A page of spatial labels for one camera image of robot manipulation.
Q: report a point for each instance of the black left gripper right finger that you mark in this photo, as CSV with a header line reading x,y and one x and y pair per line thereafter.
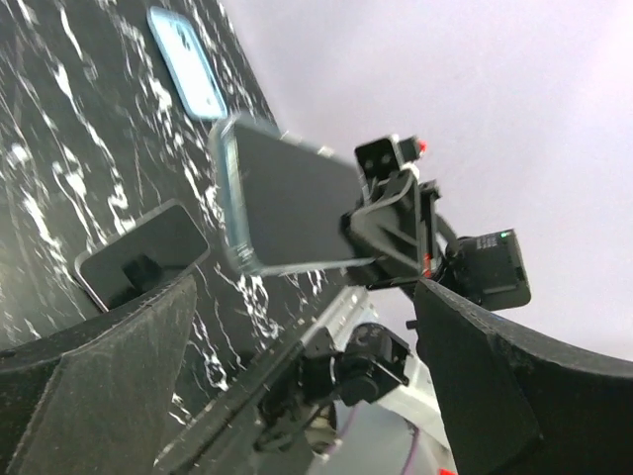
x,y
516,401

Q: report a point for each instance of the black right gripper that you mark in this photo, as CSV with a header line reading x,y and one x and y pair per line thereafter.
x,y
397,230

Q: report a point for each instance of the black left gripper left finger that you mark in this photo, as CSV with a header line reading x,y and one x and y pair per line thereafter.
x,y
93,399

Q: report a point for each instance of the spare phone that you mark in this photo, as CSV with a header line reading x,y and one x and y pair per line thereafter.
x,y
284,200

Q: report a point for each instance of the black smartphone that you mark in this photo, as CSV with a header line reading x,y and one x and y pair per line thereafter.
x,y
161,245

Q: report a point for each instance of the light blue phone case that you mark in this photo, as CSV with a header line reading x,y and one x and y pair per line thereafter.
x,y
188,65

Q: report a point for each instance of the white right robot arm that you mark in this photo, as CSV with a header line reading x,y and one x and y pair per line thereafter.
x,y
488,272

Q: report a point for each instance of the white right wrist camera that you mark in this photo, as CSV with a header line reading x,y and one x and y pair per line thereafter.
x,y
378,159

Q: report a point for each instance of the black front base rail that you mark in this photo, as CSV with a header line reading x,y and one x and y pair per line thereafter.
x,y
345,308

